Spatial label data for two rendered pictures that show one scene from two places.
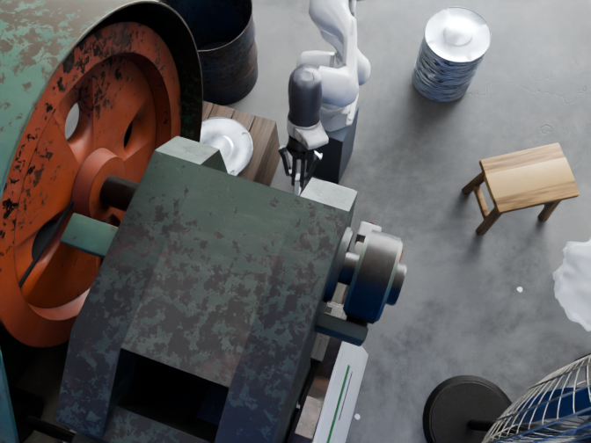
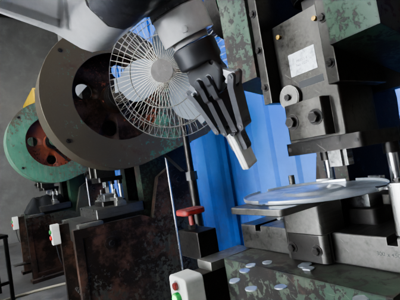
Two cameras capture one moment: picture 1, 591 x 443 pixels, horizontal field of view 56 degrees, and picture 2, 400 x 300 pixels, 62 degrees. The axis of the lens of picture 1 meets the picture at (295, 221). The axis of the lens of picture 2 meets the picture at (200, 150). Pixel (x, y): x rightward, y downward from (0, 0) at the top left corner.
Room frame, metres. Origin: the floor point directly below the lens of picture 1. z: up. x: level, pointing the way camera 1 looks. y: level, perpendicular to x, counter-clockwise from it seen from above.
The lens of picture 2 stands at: (1.19, 0.23, 0.87)
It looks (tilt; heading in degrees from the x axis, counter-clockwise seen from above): 3 degrees up; 211
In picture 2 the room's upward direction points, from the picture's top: 9 degrees counter-clockwise
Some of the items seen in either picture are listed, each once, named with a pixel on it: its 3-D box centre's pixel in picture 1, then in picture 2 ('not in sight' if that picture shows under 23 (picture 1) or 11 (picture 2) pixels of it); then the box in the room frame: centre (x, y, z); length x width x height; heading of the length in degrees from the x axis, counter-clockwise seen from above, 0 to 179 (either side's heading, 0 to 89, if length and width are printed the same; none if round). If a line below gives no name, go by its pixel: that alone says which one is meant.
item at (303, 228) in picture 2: not in sight; (302, 227); (0.52, 0.03, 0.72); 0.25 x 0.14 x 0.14; 156
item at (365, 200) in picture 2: not in sight; (347, 192); (0.36, 0.10, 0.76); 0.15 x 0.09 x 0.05; 66
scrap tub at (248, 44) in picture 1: (213, 43); not in sight; (1.66, 0.30, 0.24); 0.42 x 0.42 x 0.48
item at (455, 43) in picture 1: (457, 33); not in sight; (1.51, -0.80, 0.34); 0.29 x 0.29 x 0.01
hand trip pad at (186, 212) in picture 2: not in sight; (191, 221); (0.43, -0.29, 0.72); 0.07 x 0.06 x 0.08; 156
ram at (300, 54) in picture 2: not in sight; (316, 74); (0.40, 0.09, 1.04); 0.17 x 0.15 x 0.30; 156
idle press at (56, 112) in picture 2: not in sight; (153, 172); (-0.69, -1.32, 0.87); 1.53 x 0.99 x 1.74; 154
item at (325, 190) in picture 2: not in sight; (312, 190); (0.47, 0.05, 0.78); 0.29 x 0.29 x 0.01
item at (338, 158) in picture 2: not in sight; (339, 157); (0.37, 0.10, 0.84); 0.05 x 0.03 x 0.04; 66
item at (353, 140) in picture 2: not in sight; (341, 147); (0.35, 0.11, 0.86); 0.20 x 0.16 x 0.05; 66
